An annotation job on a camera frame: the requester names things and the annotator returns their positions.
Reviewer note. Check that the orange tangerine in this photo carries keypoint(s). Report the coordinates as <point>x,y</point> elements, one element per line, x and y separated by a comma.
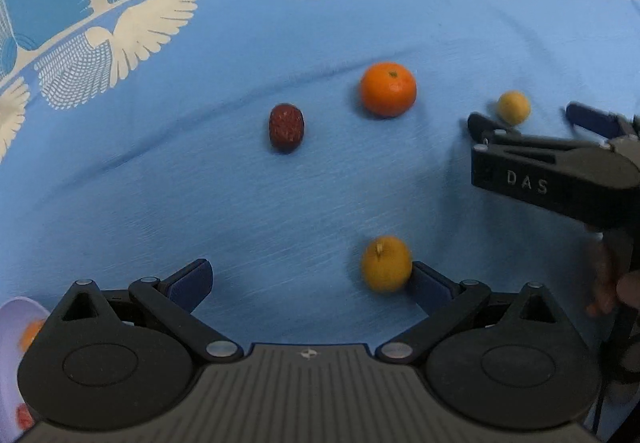
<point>388,90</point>
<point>31,335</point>

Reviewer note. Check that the light purple plate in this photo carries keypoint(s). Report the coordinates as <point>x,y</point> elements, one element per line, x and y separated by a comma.
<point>10,373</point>

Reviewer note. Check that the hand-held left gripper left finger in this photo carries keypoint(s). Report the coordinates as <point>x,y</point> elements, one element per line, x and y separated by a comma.
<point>192,281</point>

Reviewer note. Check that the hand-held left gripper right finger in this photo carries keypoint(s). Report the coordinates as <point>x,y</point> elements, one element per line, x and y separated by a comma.
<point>430,286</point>

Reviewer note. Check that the person's right hand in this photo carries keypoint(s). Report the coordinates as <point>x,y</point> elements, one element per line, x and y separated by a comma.
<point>600,283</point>

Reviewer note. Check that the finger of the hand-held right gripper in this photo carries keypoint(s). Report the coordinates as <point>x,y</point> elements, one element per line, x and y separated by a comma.
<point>487,128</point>
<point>595,119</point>

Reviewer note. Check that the red date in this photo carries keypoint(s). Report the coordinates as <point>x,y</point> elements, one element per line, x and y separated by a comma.
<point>286,128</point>

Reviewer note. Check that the blue feather-print blanket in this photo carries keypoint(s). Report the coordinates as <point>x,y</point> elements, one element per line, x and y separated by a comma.
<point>200,198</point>

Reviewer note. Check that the small yellow fruit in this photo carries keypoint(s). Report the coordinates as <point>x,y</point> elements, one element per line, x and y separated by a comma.
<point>386,265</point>
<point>514,108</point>

